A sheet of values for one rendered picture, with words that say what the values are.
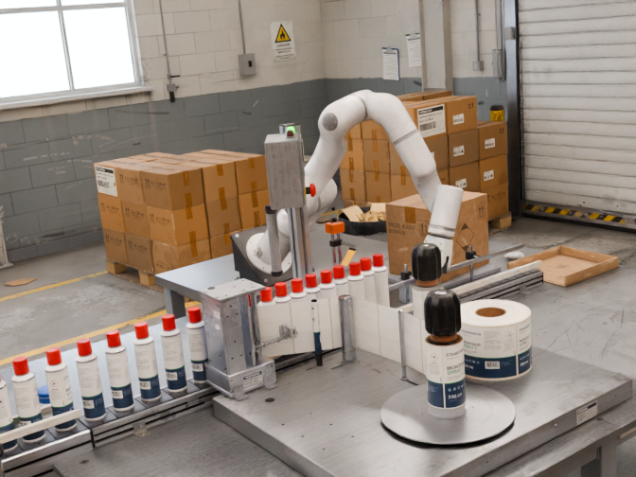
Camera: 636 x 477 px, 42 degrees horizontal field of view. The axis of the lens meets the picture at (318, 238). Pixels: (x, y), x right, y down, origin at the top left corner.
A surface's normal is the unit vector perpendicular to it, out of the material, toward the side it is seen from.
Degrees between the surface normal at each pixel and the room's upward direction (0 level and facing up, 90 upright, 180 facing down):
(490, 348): 90
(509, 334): 90
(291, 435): 0
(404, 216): 90
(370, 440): 0
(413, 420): 0
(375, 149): 88
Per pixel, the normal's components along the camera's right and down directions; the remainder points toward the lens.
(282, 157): 0.02, 0.25
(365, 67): -0.77, 0.22
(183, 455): -0.08, -0.97
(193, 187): 0.66, 0.13
